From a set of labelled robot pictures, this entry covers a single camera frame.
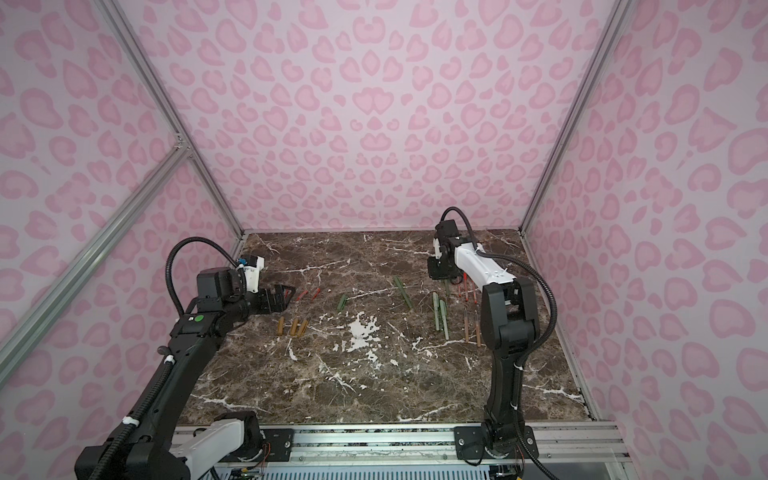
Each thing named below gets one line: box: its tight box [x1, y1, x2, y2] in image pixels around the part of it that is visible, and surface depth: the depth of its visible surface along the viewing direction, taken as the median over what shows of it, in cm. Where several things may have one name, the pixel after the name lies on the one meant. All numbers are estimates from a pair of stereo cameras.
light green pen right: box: [440, 299, 449, 340], surface depth 98 cm
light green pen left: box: [432, 292, 440, 331], surface depth 100 cm
